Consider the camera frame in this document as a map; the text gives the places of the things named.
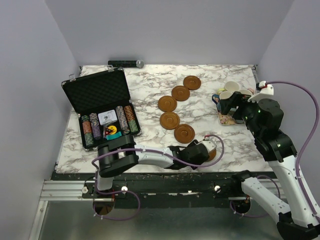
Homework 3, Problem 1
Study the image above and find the brown wooden coaster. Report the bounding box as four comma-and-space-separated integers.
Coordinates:
174, 124, 195, 144
183, 75, 202, 90
159, 111, 180, 130
207, 149, 217, 162
157, 95, 177, 112
171, 85, 190, 102

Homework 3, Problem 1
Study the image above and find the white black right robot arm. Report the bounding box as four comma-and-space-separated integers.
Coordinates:
219, 91, 320, 240

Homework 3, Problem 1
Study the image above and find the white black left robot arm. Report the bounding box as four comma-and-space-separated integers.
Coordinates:
93, 136, 217, 198

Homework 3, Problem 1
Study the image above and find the dark blue mug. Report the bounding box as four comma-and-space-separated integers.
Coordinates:
212, 91, 233, 114

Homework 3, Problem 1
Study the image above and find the floral serving tray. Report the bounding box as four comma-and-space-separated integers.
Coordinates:
217, 110, 244, 126

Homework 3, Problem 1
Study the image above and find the light green mug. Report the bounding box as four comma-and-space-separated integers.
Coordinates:
217, 81, 240, 95

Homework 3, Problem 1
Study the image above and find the teal mug middle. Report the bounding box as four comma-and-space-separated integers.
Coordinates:
239, 89, 253, 96

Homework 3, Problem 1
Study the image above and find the yellow dealer button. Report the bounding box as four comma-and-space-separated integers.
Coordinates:
105, 125, 118, 135

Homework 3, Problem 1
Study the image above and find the teal rectangular block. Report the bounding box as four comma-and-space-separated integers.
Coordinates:
106, 132, 122, 141

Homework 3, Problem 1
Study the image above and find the white card deck box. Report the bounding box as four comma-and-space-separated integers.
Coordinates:
97, 109, 118, 126

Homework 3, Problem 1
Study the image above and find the black microphone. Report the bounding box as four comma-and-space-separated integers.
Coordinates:
108, 59, 145, 69

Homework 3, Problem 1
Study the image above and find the black poker chip case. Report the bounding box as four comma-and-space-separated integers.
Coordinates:
61, 67, 141, 150

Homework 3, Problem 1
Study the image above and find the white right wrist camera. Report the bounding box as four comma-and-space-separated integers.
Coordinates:
247, 81, 274, 103

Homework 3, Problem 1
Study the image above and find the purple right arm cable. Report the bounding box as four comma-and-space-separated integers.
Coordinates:
229, 80, 320, 218

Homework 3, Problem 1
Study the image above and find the aluminium mounting rail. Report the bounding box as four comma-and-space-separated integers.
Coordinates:
39, 178, 286, 201

